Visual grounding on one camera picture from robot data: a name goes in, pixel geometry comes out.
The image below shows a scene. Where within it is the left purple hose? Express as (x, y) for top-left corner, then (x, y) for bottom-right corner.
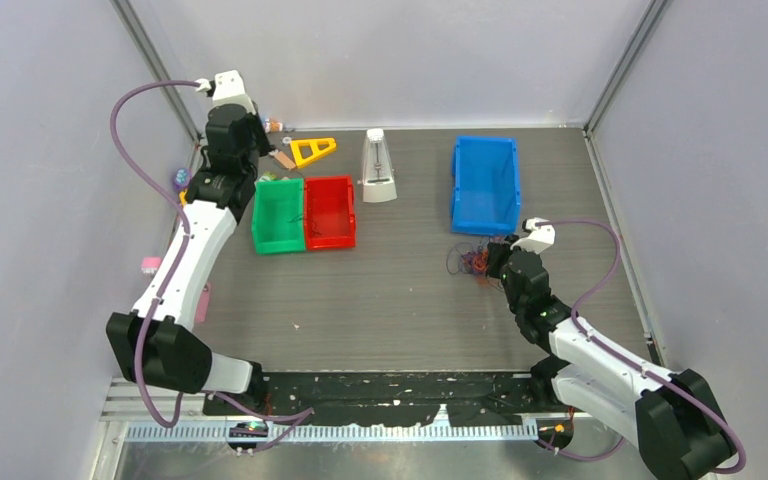
(109, 80), (316, 452)

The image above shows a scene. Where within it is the blue plastic bin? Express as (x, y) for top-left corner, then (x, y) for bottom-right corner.
(450, 135), (522, 236)

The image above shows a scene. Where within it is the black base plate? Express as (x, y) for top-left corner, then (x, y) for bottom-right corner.
(231, 371), (569, 427)

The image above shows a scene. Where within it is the pink metronome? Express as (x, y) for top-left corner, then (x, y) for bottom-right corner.
(141, 257), (212, 324)

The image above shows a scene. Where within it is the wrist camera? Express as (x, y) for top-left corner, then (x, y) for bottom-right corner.
(510, 217), (556, 254)
(196, 70), (257, 113)

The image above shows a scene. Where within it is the red plastic bin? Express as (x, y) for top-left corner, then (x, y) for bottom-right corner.
(303, 175), (356, 251)

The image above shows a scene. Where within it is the aluminium rail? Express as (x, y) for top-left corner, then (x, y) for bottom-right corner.
(100, 377), (624, 445)

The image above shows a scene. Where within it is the white metronome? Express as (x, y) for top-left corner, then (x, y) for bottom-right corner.
(361, 128), (397, 203)

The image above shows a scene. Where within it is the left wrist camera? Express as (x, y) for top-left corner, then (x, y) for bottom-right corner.
(196, 70), (257, 113)

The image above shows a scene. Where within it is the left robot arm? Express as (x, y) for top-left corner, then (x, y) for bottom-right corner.
(106, 104), (269, 414)

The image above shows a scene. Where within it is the purple round toy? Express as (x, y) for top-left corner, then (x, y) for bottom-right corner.
(172, 168), (192, 194)

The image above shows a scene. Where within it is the green plastic bin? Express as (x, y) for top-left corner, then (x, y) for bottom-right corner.
(251, 178), (306, 255)

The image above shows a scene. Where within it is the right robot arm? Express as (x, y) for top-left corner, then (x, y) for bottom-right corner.
(487, 235), (740, 479)

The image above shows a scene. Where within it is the small figurine toy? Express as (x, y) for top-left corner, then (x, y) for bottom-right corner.
(262, 118), (285, 134)

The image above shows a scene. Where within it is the purple cable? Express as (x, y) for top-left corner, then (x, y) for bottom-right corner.
(446, 241), (491, 280)

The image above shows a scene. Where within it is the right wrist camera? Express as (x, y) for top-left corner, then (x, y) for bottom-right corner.
(510, 217), (556, 254)

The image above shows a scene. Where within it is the yellow triangle toy rear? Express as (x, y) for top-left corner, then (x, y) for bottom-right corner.
(290, 137), (337, 169)

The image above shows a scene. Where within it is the tan wooden strip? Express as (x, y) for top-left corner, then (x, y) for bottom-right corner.
(269, 149), (297, 171)

